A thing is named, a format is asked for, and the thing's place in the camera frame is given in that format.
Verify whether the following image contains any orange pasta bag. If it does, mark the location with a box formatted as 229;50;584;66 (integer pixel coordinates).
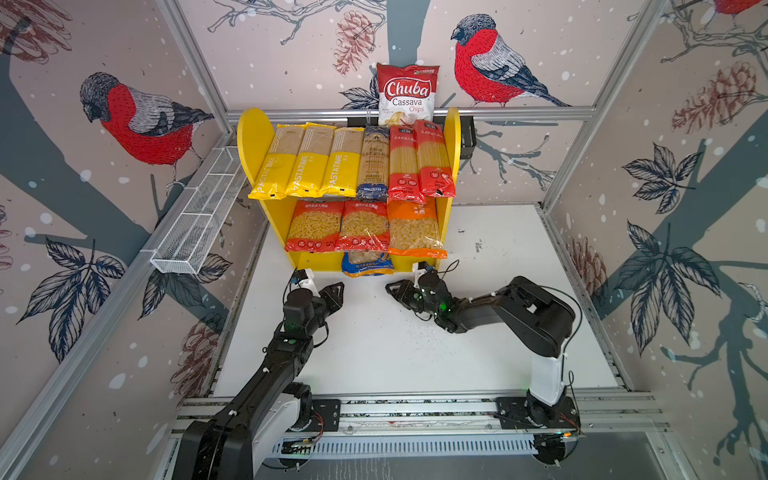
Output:
387;199;447;259

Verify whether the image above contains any dark blue spaghetti pack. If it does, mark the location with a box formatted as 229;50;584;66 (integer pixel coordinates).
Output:
356;126;390;201

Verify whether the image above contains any red spaghetti pack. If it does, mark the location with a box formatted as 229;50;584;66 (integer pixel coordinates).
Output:
414;120;456;198
388;126;425;203

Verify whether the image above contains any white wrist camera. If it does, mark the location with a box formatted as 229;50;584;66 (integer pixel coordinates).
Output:
291;269;319;296
412;261;436;289

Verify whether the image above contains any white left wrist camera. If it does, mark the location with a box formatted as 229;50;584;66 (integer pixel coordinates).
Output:
291;269;319;296

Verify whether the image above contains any Chuba cassava chips bag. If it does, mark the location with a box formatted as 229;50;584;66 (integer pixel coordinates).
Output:
377;63;439;126

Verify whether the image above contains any yellow spaghetti pack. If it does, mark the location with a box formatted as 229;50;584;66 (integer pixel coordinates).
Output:
285;123;336;198
249;125;306;200
320;127;364;197

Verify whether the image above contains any red fusilli bag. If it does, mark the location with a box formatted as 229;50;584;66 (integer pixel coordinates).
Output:
335;200;390;252
285;200;345;253

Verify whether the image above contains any white wire wall basket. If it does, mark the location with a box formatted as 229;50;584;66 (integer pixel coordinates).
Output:
151;146;246;275

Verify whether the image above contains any blue orecchiette pasta bag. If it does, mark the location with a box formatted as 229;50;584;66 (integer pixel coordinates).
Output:
341;251;395;278

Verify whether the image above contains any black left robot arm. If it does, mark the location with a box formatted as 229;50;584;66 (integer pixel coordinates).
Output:
172;282;344;479

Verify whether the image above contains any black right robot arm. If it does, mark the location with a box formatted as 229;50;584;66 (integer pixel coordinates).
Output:
385;271;576;358

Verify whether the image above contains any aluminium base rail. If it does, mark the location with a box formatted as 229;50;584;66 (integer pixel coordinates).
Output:
173;392;661;460

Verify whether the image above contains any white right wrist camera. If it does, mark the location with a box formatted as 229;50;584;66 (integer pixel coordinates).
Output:
412;261;436;289

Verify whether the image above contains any black wall basket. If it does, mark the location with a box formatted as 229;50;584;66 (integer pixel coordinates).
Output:
347;115;477;160

